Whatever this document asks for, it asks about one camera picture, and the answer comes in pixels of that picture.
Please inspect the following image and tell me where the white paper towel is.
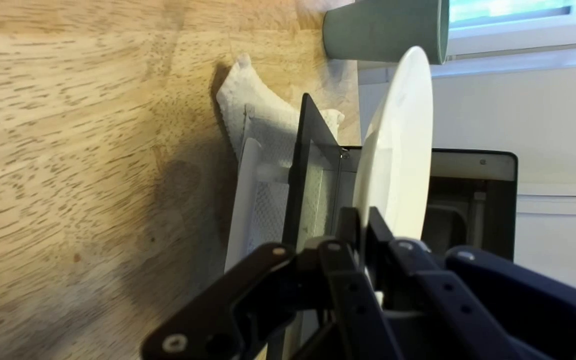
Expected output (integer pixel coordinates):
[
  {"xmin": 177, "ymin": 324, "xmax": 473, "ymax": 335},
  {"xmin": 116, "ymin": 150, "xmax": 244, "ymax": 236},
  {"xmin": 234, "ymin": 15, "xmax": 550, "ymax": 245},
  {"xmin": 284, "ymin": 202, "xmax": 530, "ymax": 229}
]
[{"xmin": 215, "ymin": 55, "xmax": 300, "ymax": 271}]

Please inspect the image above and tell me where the green plastic cup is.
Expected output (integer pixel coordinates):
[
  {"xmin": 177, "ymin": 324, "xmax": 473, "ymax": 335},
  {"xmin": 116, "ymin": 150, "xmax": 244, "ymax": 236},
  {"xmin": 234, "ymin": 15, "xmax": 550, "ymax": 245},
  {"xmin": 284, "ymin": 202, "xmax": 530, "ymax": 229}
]
[{"xmin": 321, "ymin": 0, "xmax": 450, "ymax": 65}]

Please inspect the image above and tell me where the white paper plate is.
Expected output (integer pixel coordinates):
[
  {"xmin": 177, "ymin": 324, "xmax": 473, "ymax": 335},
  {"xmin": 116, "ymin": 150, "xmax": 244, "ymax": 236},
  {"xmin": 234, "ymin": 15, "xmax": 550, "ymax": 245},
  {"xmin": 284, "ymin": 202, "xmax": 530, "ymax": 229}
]
[{"xmin": 351, "ymin": 47, "xmax": 434, "ymax": 239}]

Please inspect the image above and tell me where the toaster oven glass door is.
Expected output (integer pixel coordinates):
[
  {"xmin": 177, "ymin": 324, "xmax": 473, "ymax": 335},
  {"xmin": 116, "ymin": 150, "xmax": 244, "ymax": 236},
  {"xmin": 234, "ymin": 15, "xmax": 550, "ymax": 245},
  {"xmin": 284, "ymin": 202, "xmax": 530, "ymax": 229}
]
[{"xmin": 282, "ymin": 95, "xmax": 361, "ymax": 252}]

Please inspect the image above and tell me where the black toaster oven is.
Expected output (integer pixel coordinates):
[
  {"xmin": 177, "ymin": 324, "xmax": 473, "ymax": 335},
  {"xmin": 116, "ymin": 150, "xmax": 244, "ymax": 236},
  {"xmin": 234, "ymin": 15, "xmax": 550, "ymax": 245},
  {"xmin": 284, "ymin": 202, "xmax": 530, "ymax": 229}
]
[{"xmin": 337, "ymin": 148, "xmax": 517, "ymax": 260}]

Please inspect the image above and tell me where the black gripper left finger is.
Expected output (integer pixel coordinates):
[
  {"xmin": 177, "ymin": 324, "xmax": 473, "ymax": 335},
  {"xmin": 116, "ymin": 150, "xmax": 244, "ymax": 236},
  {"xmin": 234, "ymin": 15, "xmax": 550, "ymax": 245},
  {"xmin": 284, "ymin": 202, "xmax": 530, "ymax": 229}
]
[{"xmin": 139, "ymin": 208, "xmax": 368, "ymax": 360}]

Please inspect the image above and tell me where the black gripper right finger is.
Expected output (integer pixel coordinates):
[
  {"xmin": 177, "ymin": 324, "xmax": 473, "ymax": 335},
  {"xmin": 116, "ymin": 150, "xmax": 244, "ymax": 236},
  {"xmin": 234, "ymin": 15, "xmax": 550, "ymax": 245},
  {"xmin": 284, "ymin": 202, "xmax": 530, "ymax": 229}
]
[{"xmin": 364, "ymin": 207, "xmax": 576, "ymax": 360}]

